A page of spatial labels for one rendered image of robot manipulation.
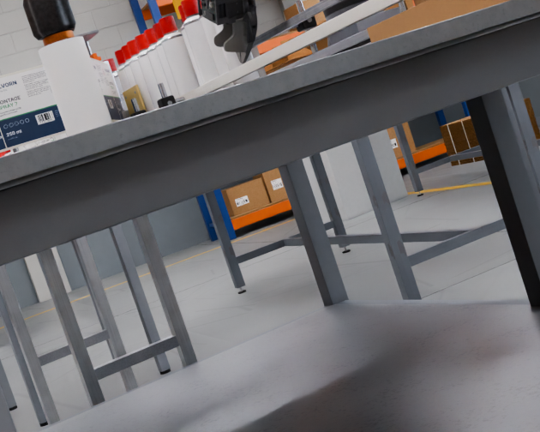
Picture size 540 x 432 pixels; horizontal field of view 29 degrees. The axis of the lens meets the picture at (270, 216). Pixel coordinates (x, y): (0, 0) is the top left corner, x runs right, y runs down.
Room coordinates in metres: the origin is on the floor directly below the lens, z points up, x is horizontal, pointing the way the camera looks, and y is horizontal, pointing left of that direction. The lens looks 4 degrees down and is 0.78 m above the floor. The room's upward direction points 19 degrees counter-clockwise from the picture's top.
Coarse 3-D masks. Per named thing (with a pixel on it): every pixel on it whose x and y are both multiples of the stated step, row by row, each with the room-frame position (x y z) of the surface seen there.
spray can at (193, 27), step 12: (192, 0) 2.07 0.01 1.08; (192, 12) 2.07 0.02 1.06; (192, 24) 2.06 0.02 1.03; (192, 36) 2.06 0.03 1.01; (204, 36) 2.06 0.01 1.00; (192, 48) 2.07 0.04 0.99; (204, 48) 2.06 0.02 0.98; (204, 60) 2.06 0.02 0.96; (204, 72) 2.06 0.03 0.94; (216, 72) 2.06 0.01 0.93
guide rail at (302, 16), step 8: (328, 0) 1.72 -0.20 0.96; (336, 0) 1.70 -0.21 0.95; (312, 8) 1.77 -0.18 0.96; (320, 8) 1.75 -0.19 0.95; (296, 16) 1.82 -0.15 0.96; (304, 16) 1.80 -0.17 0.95; (280, 24) 1.88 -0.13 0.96; (288, 24) 1.85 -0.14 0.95; (296, 24) 1.84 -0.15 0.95; (272, 32) 1.91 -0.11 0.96; (280, 32) 1.89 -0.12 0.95; (256, 40) 1.97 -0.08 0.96; (264, 40) 1.95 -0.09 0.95
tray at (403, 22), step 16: (432, 0) 1.22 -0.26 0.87; (448, 0) 1.19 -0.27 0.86; (464, 0) 1.17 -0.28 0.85; (480, 0) 1.15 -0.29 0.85; (496, 0) 1.12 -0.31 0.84; (400, 16) 1.28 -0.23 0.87; (416, 16) 1.26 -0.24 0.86; (432, 16) 1.23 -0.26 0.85; (448, 16) 1.20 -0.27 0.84; (368, 32) 1.35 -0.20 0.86; (384, 32) 1.32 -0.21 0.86; (400, 32) 1.29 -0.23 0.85
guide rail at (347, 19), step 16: (384, 0) 1.45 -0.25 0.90; (400, 0) 1.42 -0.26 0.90; (352, 16) 1.53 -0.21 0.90; (368, 16) 1.50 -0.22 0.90; (320, 32) 1.62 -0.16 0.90; (336, 32) 1.59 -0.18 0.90; (288, 48) 1.72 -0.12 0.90; (256, 64) 1.83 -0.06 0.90; (224, 80) 1.96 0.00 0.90; (192, 96) 2.11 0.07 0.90
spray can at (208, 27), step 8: (200, 0) 2.04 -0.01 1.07; (200, 16) 2.03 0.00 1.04; (208, 24) 2.02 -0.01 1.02; (208, 32) 2.03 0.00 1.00; (208, 40) 2.03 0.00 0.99; (216, 48) 2.02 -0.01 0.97; (216, 56) 2.03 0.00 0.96; (224, 56) 2.02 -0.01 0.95; (216, 64) 2.03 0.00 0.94; (224, 64) 2.02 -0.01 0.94; (224, 72) 2.02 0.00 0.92
